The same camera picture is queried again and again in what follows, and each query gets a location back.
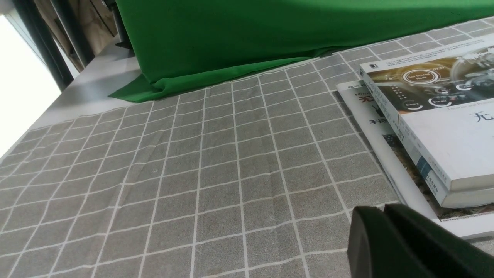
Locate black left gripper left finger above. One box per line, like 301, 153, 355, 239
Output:
347, 206, 431, 278

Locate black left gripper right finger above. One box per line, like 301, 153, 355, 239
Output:
384, 204, 494, 278

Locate thin bottom magazine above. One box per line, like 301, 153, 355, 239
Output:
336, 81, 494, 239

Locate grey checkered tablecloth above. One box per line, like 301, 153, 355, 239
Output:
1, 17, 493, 278

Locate white self-driving textbook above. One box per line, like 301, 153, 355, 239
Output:
359, 39, 494, 191

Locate green backdrop cloth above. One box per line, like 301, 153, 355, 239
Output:
110, 0, 494, 103

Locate dark metal frame post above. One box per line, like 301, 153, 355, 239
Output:
12, 0, 95, 90

